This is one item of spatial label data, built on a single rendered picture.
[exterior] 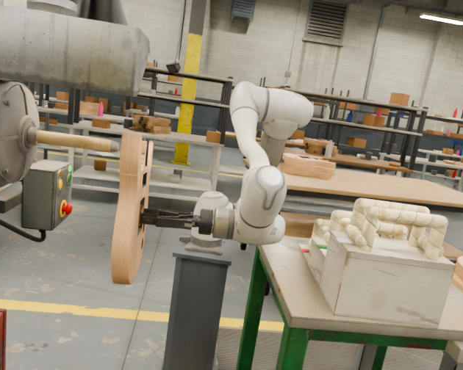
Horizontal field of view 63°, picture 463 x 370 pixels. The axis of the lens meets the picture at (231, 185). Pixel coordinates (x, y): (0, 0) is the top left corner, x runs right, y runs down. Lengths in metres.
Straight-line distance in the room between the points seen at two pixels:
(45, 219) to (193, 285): 0.79
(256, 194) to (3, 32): 0.64
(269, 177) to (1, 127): 0.63
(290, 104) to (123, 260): 0.85
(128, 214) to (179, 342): 1.14
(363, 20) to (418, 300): 12.39
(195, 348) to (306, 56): 11.17
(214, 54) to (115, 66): 11.24
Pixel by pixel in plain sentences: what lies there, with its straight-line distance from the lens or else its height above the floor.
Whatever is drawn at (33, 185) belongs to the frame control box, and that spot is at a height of 1.07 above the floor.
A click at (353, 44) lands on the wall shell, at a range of 13.02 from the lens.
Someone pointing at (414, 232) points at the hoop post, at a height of 1.14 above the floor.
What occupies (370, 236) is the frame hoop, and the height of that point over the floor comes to 1.14.
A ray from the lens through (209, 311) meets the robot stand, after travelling 1.90.
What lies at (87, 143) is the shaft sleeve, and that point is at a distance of 1.03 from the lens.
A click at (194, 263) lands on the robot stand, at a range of 1.80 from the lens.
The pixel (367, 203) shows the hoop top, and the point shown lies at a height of 1.20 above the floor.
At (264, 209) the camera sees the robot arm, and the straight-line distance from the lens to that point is 0.96.
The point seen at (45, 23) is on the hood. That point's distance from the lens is 0.91.
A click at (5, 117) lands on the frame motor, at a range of 1.01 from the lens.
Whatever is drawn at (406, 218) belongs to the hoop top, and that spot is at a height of 1.20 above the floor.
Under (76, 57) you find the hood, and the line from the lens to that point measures 0.89.
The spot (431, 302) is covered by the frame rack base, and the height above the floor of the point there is 1.00.
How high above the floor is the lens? 1.41
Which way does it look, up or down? 12 degrees down
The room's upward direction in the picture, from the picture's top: 8 degrees clockwise
